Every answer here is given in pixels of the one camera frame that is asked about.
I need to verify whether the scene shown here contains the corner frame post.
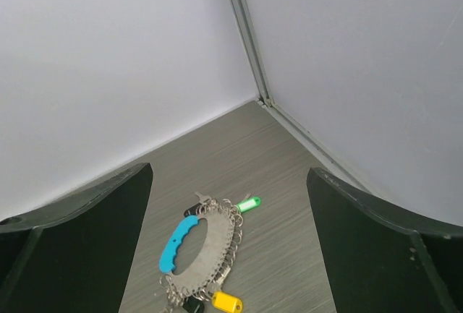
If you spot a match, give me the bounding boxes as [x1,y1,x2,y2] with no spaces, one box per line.
[230,0,273,108]

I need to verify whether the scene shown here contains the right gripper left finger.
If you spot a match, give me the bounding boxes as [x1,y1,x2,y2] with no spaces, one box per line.
[1,163,153,313]

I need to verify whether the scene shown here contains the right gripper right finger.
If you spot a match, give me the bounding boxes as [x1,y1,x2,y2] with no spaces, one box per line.
[307,168,462,312]

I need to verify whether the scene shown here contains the black key fob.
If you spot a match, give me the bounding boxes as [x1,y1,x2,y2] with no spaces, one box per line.
[184,202,202,218]

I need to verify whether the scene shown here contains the large keyring with blue handle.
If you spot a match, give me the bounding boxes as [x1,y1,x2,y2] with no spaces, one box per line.
[158,192,244,312]

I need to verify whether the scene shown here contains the green key tag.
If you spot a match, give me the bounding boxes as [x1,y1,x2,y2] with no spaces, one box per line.
[237,196,261,213]

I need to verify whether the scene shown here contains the yellow tagged key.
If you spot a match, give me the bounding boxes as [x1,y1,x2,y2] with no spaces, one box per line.
[211,291,244,313]

